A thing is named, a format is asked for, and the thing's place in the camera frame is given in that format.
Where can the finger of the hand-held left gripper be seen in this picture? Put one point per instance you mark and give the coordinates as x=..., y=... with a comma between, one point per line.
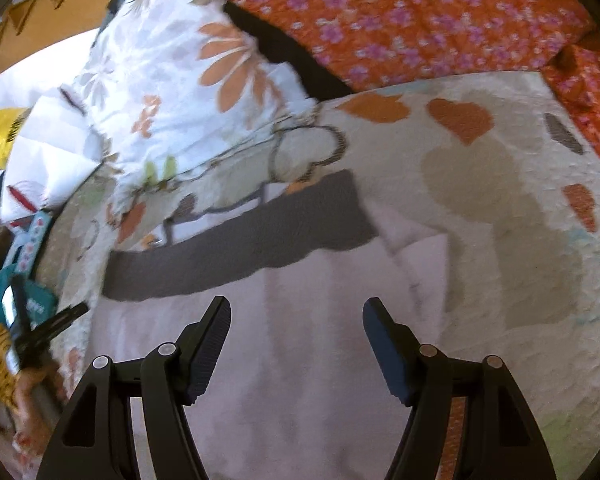
x=60, y=322

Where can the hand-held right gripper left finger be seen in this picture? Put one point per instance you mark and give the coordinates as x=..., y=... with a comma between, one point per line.
x=212, y=340

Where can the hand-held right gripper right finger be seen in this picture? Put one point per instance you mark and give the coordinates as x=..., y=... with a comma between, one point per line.
x=382, y=345

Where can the pink pants with grey waistband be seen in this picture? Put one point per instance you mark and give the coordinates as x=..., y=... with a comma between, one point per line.
x=290, y=310

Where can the person's left hand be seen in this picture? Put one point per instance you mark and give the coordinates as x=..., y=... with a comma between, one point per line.
x=37, y=390

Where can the white heart-patterned quilt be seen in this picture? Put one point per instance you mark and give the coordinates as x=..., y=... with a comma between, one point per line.
x=480, y=185

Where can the white floral pillow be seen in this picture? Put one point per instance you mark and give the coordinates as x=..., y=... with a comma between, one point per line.
x=155, y=85

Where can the orange floral bedsheet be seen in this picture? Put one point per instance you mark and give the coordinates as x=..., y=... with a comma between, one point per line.
x=405, y=20

